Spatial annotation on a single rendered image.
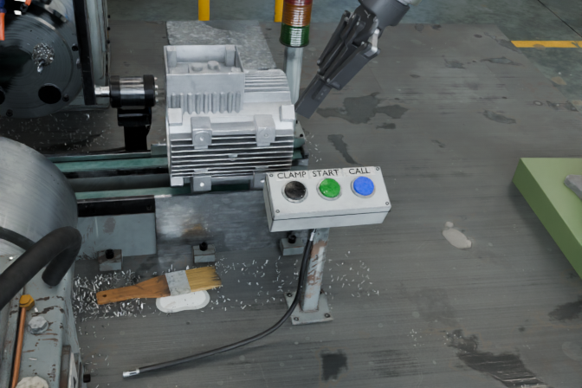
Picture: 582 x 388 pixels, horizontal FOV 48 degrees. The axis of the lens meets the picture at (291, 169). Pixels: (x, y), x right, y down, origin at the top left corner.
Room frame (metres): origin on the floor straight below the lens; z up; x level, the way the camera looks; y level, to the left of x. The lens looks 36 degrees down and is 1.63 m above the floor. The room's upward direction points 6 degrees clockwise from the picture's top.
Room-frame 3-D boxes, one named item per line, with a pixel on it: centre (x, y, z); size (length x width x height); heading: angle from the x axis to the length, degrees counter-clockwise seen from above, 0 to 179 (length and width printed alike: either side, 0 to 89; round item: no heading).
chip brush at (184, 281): (0.77, 0.20, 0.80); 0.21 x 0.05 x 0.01; 113
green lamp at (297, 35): (1.29, 0.02, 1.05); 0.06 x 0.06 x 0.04
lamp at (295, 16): (1.29, 0.02, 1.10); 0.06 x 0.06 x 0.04
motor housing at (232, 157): (0.95, 0.12, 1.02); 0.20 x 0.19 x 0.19; 105
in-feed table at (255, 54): (1.48, 0.21, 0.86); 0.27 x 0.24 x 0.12; 15
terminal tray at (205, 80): (0.94, 0.16, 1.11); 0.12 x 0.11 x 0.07; 105
